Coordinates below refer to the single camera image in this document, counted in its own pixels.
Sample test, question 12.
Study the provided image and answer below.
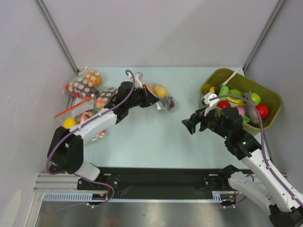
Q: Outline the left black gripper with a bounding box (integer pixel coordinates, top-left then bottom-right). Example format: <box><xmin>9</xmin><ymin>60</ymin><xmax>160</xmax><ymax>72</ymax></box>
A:
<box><xmin>126</xmin><ymin>85</ymin><xmax>160</xmax><ymax>109</ymax></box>

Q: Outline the clear zip top bag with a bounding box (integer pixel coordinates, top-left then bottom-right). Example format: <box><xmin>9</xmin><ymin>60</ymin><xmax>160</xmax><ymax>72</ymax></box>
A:
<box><xmin>142</xmin><ymin>82</ymin><xmax>173</xmax><ymax>112</ymax></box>

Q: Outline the yellow fake lemon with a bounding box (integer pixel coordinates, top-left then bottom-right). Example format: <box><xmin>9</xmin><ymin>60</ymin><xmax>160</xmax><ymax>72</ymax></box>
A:
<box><xmin>154</xmin><ymin>85</ymin><xmax>168</xmax><ymax>98</ymax></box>

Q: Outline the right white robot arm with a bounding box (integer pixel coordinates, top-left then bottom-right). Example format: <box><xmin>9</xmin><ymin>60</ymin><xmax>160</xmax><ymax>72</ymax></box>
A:
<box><xmin>182</xmin><ymin>107</ymin><xmax>303</xmax><ymax>227</ymax></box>

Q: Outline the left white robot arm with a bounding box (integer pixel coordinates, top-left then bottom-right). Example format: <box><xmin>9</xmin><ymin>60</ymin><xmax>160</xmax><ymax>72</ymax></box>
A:
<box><xmin>46</xmin><ymin>82</ymin><xmax>159</xmax><ymax>189</ymax></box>

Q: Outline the polka dot bag near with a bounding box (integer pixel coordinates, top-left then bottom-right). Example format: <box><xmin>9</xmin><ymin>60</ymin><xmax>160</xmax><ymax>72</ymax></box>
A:
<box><xmin>95</xmin><ymin>87</ymin><xmax>117</xmax><ymax>110</ymax></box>

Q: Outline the polka dot bag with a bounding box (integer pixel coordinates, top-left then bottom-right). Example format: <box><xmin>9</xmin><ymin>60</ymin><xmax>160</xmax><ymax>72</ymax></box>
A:
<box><xmin>64</xmin><ymin>67</ymin><xmax>107</xmax><ymax>99</ymax></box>
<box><xmin>95</xmin><ymin>87</ymin><xmax>117</xmax><ymax>110</ymax></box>

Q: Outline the orange zip clear bag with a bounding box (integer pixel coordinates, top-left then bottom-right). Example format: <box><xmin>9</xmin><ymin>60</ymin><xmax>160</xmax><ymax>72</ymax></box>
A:
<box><xmin>55</xmin><ymin>95</ymin><xmax>99</xmax><ymax>126</ymax></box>

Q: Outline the polka dot bag far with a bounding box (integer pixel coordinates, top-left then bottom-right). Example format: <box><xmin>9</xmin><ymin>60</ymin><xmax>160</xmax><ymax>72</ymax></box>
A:
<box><xmin>64</xmin><ymin>67</ymin><xmax>107</xmax><ymax>99</ymax></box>

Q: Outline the grey fake fish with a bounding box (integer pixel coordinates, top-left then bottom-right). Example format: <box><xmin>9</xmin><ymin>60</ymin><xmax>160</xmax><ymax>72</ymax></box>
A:
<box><xmin>243</xmin><ymin>91</ymin><xmax>259</xmax><ymax>127</ymax></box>

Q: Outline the yellow lemon in bag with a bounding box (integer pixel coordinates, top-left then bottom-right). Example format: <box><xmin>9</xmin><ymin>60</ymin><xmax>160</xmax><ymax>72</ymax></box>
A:
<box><xmin>62</xmin><ymin>117</ymin><xmax>78</xmax><ymax>129</ymax></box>

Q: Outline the red tomato in bin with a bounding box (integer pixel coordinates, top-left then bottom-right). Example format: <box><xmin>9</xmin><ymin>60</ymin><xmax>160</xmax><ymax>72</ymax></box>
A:
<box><xmin>217</xmin><ymin>100</ymin><xmax>231</xmax><ymax>109</ymax></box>

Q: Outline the yellow banana in bin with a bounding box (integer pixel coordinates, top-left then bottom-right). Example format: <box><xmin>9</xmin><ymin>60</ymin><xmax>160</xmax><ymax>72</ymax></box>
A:
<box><xmin>209</xmin><ymin>86</ymin><xmax>215</xmax><ymax>94</ymax></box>

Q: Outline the olive green plastic bin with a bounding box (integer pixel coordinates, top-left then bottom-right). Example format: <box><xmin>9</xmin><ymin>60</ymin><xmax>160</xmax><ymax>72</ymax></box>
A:
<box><xmin>200</xmin><ymin>68</ymin><xmax>283</xmax><ymax>136</ymax></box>

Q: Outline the green starfruit in bin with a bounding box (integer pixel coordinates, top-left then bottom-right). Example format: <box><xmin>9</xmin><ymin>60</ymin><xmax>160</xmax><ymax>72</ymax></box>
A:
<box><xmin>229</xmin><ymin>89</ymin><xmax>243</xmax><ymax>97</ymax></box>

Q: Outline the pink onion in bin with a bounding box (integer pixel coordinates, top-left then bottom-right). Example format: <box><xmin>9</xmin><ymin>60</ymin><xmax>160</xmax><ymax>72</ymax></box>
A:
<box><xmin>235</xmin><ymin>105</ymin><xmax>246</xmax><ymax>117</ymax></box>

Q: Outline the green apple in bin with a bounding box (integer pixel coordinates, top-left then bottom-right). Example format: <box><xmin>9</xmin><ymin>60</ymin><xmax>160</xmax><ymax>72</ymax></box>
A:
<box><xmin>251</xmin><ymin>92</ymin><xmax>261</xmax><ymax>106</ymax></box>

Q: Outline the red apple in bin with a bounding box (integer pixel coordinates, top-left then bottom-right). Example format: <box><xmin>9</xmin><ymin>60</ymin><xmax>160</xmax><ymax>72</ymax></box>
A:
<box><xmin>256</xmin><ymin>105</ymin><xmax>270</xmax><ymax>119</ymax></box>

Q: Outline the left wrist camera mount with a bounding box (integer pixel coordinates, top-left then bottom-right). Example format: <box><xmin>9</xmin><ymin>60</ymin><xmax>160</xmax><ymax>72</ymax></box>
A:
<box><xmin>134</xmin><ymin>72</ymin><xmax>143</xmax><ymax>89</ymax></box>

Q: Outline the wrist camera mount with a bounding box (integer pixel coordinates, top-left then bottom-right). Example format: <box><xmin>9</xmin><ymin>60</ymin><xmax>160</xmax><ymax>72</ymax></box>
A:
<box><xmin>202</xmin><ymin>92</ymin><xmax>219</xmax><ymax>116</ymax></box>
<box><xmin>134</xmin><ymin>72</ymin><xmax>143</xmax><ymax>89</ymax></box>

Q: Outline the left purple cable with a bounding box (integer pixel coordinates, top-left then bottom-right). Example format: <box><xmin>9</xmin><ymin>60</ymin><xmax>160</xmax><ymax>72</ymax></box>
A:
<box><xmin>45</xmin><ymin>70</ymin><xmax>136</xmax><ymax>175</ymax></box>

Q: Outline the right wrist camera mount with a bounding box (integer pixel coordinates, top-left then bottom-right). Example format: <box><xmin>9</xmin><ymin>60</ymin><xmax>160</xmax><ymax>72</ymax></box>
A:
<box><xmin>202</xmin><ymin>92</ymin><xmax>219</xmax><ymax>116</ymax></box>

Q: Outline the white cable duct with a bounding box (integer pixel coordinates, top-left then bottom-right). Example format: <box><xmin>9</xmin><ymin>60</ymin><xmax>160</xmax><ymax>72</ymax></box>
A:
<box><xmin>44</xmin><ymin>192</ymin><xmax>236</xmax><ymax>203</ymax></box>

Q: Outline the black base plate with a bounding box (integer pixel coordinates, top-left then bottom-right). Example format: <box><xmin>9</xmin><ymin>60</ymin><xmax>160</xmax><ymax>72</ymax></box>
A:
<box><xmin>77</xmin><ymin>167</ymin><xmax>232</xmax><ymax>195</ymax></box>

